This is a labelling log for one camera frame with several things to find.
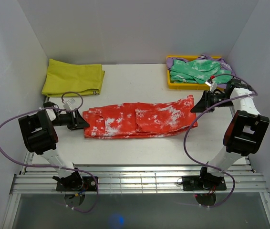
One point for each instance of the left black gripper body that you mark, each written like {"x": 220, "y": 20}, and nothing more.
{"x": 68, "y": 119}

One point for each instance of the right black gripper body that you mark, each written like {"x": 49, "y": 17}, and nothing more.
{"x": 209, "y": 97}

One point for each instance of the red tie-dye trousers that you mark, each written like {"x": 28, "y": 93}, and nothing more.
{"x": 140, "y": 120}

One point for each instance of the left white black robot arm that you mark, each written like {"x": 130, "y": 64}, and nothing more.
{"x": 40, "y": 137}

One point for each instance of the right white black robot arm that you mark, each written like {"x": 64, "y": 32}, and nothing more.
{"x": 243, "y": 136}

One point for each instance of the green tie-dye trousers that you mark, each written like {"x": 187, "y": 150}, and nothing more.
{"x": 198, "y": 71}

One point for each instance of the folded yellow-green trousers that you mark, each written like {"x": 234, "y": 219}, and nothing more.
{"x": 85, "y": 79}

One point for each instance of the purple striped garment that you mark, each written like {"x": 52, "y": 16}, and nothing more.
{"x": 228, "y": 69}

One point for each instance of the yellow plastic bin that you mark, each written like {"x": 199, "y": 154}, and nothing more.
{"x": 185, "y": 86}

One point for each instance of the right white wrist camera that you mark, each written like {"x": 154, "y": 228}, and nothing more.
{"x": 211, "y": 83}

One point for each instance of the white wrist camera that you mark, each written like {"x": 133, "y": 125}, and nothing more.
{"x": 68, "y": 104}
{"x": 211, "y": 83}

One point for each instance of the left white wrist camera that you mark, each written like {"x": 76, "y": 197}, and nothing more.
{"x": 68, "y": 104}

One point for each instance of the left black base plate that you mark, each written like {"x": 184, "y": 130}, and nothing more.
{"x": 89, "y": 185}

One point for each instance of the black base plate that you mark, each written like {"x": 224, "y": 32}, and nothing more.
{"x": 89, "y": 185}
{"x": 198, "y": 183}

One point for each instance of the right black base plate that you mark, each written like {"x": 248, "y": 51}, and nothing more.
{"x": 198, "y": 183}

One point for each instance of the aluminium rail frame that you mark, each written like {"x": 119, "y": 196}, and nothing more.
{"x": 140, "y": 186}

